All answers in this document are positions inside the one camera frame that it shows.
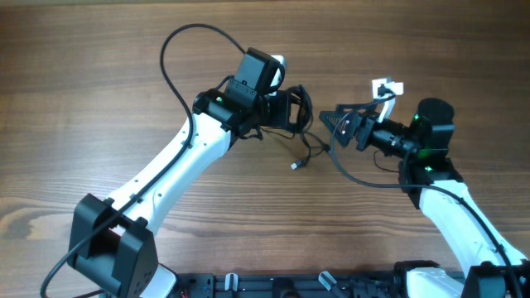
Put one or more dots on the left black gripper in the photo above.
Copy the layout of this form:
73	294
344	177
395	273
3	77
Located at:
280	118

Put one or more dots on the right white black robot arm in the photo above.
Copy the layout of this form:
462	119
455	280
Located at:
491	266

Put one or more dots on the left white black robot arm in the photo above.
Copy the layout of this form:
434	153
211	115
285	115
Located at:
112	240

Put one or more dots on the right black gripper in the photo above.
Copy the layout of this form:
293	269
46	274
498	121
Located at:
363	123

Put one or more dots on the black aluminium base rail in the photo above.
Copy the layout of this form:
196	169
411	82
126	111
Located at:
325	284

